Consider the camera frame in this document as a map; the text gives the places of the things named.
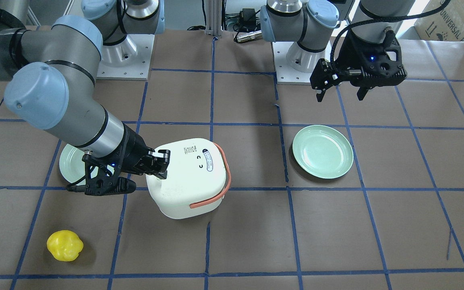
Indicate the white rice cooker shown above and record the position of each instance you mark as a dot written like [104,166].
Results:
[198,178]

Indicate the yellow toy pepper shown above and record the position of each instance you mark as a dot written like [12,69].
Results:
[64,245]

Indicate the aluminium frame post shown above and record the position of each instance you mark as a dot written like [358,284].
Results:
[214,11]

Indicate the green plate near moving arm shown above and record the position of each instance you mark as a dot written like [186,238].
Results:
[72,166]

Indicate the green plate near still arm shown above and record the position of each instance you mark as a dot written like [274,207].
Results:
[322,151]

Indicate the white arm base plate second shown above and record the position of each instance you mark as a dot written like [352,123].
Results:
[296,68]

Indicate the black gripper pressing arm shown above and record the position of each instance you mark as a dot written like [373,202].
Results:
[134,150]

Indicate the white arm base plate first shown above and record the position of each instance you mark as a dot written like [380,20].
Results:
[128,60]

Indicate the black power adapter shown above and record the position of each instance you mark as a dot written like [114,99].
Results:
[247,16]

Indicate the silver metal connector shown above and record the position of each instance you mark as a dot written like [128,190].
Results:
[248,37]

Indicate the cardboard box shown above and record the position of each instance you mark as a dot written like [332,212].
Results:
[446,25]

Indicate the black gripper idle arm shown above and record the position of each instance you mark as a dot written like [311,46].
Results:
[352,56]

